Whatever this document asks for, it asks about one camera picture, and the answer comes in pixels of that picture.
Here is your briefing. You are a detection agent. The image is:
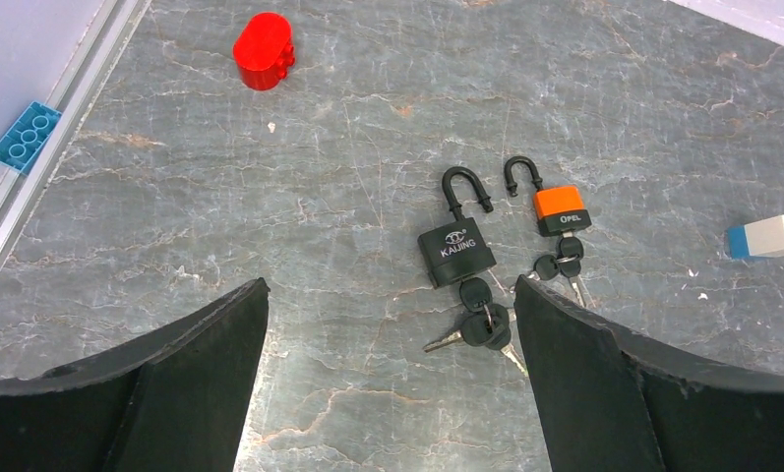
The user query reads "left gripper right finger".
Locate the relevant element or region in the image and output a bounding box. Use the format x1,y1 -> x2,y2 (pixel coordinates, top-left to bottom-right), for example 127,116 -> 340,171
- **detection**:
513,277 -> 784,471

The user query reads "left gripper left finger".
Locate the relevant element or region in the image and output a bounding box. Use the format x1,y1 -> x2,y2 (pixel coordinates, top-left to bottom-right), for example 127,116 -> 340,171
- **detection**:
0,278 -> 269,471

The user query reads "black key bunch small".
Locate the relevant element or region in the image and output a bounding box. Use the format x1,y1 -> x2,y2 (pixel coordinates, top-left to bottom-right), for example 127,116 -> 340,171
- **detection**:
529,231 -> 587,308

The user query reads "black key bunch large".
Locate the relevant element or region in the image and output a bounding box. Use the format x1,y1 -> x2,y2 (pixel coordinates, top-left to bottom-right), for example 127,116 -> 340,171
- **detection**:
423,277 -> 528,377

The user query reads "orange black padlock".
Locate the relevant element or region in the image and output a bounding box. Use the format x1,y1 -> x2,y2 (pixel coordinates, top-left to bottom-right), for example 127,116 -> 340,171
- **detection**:
504,155 -> 592,237

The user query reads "white blue cube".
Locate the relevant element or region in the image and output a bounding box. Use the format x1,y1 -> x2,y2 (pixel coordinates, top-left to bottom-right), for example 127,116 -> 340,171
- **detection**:
726,214 -> 784,259

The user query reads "blue lego brick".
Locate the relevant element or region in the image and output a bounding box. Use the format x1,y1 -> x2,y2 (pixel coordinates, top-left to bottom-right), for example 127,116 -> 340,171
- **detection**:
0,101 -> 61,176

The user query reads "red cylinder block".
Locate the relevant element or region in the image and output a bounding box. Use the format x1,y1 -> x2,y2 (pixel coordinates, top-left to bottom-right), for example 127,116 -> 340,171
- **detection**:
232,12 -> 295,91

